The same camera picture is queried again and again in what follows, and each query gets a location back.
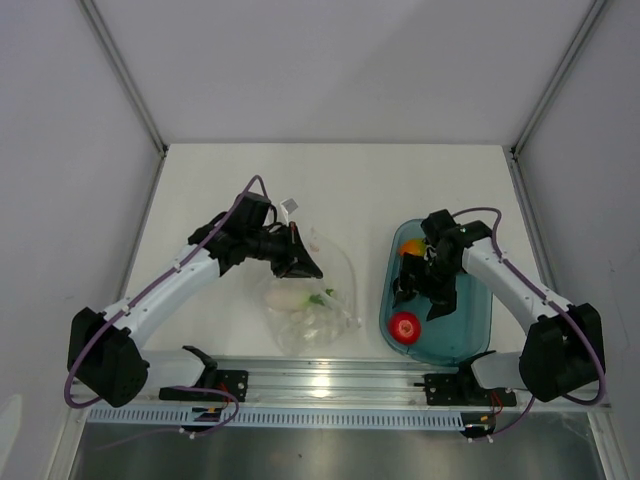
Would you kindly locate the teal plastic tray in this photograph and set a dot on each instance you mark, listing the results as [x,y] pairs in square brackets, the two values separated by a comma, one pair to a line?
[444,341]

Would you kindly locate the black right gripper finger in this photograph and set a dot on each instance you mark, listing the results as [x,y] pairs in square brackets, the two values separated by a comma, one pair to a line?
[443,300]
[407,285]

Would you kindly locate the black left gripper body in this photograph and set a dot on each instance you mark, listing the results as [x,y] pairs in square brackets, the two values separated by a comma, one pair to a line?
[268,246]

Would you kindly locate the red tomato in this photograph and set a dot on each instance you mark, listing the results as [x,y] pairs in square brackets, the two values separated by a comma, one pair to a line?
[405,328]

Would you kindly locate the right aluminium corner post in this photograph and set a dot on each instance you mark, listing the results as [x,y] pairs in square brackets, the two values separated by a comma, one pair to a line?
[569,58]

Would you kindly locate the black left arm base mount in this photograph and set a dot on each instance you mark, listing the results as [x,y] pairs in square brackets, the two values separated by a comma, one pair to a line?
[201,380]

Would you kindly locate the aluminium front rail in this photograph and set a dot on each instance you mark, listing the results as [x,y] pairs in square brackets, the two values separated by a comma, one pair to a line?
[278,382]

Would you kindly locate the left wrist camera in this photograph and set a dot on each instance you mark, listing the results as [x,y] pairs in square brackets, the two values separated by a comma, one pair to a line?
[289,206]

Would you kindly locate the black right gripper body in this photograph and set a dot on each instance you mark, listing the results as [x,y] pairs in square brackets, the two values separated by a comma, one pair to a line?
[439,272]

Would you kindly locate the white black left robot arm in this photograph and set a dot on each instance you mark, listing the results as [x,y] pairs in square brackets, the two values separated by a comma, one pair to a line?
[106,347]

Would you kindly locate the orange fruit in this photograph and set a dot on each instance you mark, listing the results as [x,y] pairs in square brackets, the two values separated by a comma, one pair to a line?
[415,247]

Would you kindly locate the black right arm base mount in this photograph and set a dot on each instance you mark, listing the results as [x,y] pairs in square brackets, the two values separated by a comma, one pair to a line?
[461,389]

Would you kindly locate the left aluminium corner post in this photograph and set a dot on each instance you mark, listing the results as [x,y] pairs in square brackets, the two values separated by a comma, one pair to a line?
[116,61]

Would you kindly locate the clear zip top bag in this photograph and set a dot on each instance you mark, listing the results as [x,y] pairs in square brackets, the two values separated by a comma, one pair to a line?
[297,333]

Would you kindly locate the white eggplant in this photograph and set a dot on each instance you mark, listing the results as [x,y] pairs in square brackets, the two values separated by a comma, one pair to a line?
[293,299]

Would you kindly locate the white slotted cable duct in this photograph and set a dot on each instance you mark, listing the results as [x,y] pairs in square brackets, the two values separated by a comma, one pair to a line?
[418,420]

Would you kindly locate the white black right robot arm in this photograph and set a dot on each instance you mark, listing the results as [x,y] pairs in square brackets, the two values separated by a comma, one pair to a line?
[563,354]

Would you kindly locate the aluminium corner post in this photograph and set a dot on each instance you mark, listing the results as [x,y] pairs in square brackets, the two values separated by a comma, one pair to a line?
[569,58]
[116,61]

